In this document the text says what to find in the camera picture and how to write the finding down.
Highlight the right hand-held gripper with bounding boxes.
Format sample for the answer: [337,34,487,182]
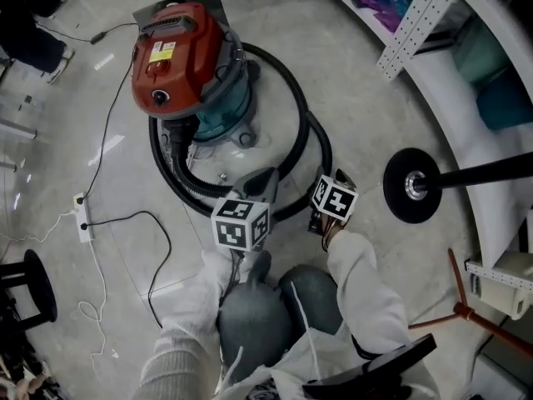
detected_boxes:
[306,164,360,238]

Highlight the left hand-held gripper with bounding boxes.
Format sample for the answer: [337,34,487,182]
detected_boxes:
[210,167,281,253]

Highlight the black vacuum hose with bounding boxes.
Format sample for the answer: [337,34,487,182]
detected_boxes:
[147,42,334,225]

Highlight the person's right forearm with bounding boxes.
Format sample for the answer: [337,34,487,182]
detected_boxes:
[322,218,413,360]

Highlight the person's left forearm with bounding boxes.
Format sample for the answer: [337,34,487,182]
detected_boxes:
[139,247,237,400]

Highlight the red and teal vacuum cleaner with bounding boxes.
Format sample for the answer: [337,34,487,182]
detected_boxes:
[130,0,262,149]

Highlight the black round-base floor stand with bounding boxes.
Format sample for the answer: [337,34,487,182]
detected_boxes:
[381,147,533,225]

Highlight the person's right leg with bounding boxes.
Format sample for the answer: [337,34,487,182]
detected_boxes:
[277,263,347,337]

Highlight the person's leg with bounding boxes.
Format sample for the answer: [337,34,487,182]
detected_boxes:
[277,263,347,337]
[216,250,296,385]

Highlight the person's left leg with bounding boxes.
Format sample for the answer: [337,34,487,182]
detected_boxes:
[216,250,296,385]

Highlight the white metal shelving unit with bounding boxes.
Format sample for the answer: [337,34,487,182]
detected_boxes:
[306,0,533,293]

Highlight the person's white jacket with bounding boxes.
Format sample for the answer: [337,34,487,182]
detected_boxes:
[214,318,442,400]

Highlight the white power strip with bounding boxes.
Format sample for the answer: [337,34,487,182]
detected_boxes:
[72,191,96,245]

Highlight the purple and blue plastic bags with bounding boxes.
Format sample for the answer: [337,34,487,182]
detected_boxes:
[345,0,413,33]

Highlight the red wooden tripod stand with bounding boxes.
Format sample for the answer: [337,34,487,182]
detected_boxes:
[406,247,533,360]

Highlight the blue storage bin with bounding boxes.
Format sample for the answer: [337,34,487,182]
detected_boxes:
[476,71,533,132]

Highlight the teal storage bin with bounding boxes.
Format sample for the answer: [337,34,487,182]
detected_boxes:
[451,22,512,86]

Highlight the black cart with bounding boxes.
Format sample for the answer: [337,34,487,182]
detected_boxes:
[300,332,439,400]

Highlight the beige appliance box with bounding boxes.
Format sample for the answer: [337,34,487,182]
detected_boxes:
[469,250,533,321]

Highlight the black round stool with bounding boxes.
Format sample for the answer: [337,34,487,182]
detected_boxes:
[0,247,59,333]

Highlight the long black cable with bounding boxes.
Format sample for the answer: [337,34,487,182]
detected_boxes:
[79,209,173,329]

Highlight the white cable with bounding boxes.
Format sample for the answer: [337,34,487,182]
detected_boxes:
[0,208,110,391]

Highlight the black power adapter cable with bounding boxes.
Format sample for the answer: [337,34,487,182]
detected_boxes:
[35,18,141,203]

